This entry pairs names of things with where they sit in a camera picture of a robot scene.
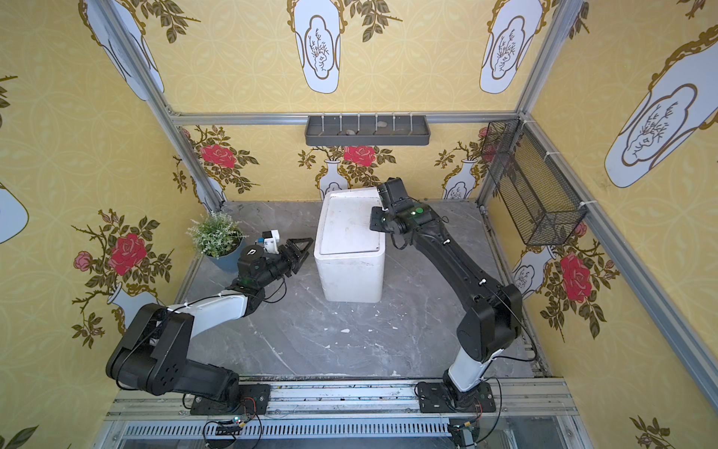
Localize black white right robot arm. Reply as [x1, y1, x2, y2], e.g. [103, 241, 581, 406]
[369, 178, 523, 398]

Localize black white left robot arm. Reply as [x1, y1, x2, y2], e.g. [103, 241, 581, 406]
[106, 235, 314, 405]

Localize white plastic drawer cabinet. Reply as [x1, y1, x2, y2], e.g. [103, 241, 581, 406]
[314, 187, 385, 304]

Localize green potted plant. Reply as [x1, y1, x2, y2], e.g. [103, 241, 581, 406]
[187, 211, 246, 273]

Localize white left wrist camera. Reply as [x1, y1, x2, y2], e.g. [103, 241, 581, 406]
[256, 229, 280, 254]

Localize grey wall shelf tray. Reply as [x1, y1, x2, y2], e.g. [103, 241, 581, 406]
[305, 112, 431, 147]

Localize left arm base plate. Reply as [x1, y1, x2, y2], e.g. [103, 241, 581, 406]
[190, 384, 271, 416]

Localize black wire mesh basket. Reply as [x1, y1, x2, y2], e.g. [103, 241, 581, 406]
[482, 119, 587, 246]

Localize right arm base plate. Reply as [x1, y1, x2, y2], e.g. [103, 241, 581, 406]
[414, 382, 497, 415]

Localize aluminium front rail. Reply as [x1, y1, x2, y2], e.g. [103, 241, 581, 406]
[93, 378, 592, 448]

